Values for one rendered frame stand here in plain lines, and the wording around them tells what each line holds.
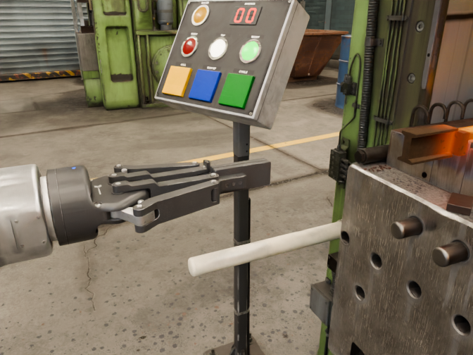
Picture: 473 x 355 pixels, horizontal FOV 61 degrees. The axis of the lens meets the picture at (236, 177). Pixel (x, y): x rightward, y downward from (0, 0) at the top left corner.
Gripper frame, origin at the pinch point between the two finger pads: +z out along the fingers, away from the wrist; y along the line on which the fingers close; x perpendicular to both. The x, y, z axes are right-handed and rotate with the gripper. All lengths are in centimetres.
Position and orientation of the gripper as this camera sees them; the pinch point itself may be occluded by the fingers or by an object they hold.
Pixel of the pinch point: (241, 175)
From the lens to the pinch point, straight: 46.5
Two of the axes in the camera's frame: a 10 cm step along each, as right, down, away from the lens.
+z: 9.1, -1.6, 3.8
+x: 0.0, -9.2, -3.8
